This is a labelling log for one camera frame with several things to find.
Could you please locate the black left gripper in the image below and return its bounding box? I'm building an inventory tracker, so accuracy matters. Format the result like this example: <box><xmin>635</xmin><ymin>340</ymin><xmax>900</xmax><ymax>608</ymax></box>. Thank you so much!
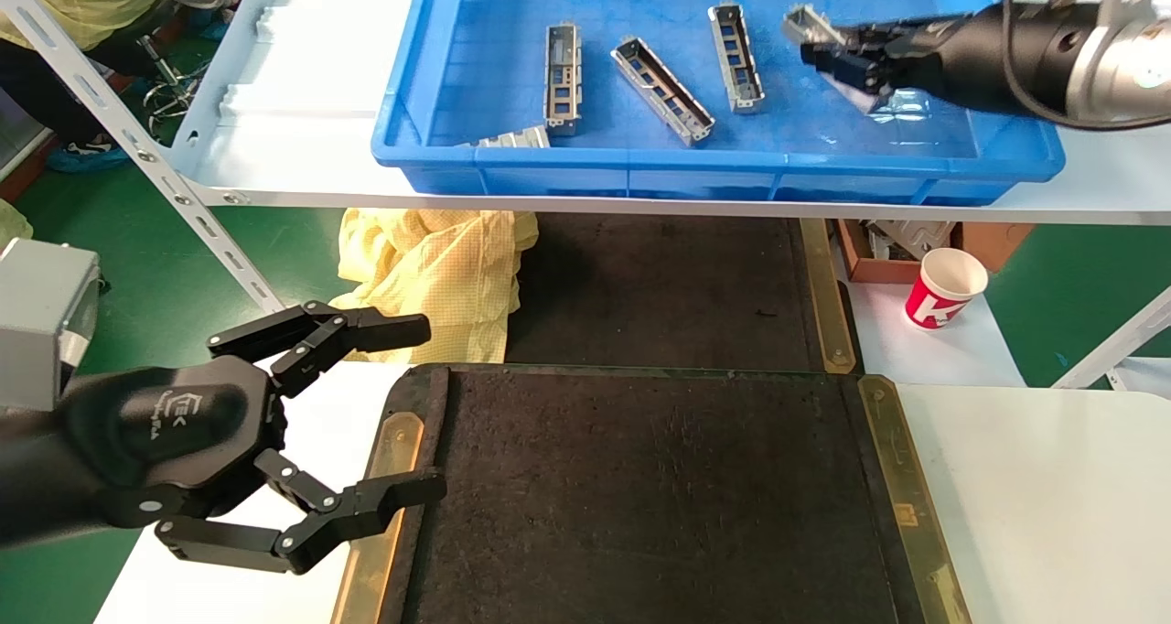
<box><xmin>59</xmin><ymin>301</ymin><xmax>447</xmax><ymax>575</ymax></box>

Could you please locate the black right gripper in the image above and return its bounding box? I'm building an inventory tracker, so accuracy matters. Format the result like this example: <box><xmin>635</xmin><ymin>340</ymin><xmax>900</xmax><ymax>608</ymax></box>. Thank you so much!
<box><xmin>802</xmin><ymin>4</ymin><xmax>1085</xmax><ymax>117</ymax></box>

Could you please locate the clear plastic film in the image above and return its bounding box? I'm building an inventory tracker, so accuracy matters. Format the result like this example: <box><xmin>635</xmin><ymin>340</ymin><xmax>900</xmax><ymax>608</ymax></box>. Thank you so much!
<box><xmin>874</xmin><ymin>89</ymin><xmax>966</xmax><ymax>131</ymax></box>

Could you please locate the crumpled yellow garment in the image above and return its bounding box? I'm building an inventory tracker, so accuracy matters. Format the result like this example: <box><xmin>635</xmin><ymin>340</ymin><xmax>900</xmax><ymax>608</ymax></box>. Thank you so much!
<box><xmin>329</xmin><ymin>208</ymin><xmax>541</xmax><ymax>364</ymax></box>

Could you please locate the brown cardboard box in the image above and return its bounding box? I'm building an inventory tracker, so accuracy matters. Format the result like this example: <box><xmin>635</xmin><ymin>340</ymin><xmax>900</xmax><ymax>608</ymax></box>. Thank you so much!
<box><xmin>834</xmin><ymin>220</ymin><xmax>1037</xmax><ymax>285</ymax></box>

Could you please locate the large blue plastic bin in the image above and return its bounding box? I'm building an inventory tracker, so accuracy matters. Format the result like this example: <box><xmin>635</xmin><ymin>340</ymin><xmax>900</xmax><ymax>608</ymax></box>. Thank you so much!
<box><xmin>371</xmin><ymin>0</ymin><xmax>1067</xmax><ymax>206</ymax></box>

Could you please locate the red white paper cup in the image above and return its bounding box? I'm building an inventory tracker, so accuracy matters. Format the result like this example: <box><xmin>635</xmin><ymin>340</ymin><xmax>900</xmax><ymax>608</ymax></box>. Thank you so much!
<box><xmin>904</xmin><ymin>247</ymin><xmax>989</xmax><ymax>330</ymax></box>

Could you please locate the dark mat with brass strip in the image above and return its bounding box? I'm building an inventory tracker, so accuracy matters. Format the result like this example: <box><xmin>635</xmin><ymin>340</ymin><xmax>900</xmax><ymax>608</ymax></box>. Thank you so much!
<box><xmin>506</xmin><ymin>212</ymin><xmax>856</xmax><ymax>373</ymax></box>

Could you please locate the chrome leg stool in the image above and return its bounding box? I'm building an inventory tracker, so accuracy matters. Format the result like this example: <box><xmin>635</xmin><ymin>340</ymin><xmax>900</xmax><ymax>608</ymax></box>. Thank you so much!
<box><xmin>137</xmin><ymin>34</ymin><xmax>216</xmax><ymax>135</ymax></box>

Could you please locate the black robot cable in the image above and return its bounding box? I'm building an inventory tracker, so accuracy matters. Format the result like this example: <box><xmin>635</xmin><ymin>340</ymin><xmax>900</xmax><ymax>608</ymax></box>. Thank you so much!
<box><xmin>1000</xmin><ymin>0</ymin><xmax>1171</xmax><ymax>133</ymax></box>

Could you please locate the perforated gray metal bracket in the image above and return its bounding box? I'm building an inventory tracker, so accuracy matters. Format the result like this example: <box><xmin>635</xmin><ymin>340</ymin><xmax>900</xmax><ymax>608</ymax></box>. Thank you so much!
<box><xmin>865</xmin><ymin>220</ymin><xmax>957</xmax><ymax>261</ymax></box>

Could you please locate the white metal shelf frame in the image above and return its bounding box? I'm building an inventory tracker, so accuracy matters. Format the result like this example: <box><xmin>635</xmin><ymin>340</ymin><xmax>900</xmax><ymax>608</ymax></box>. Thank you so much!
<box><xmin>0</xmin><ymin>0</ymin><xmax>1171</xmax><ymax>392</ymax></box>

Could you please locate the gray wrist camera box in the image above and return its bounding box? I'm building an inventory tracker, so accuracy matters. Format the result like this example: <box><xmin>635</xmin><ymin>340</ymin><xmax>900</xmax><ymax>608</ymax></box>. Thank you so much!
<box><xmin>0</xmin><ymin>238</ymin><xmax>102</xmax><ymax>414</ymax></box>

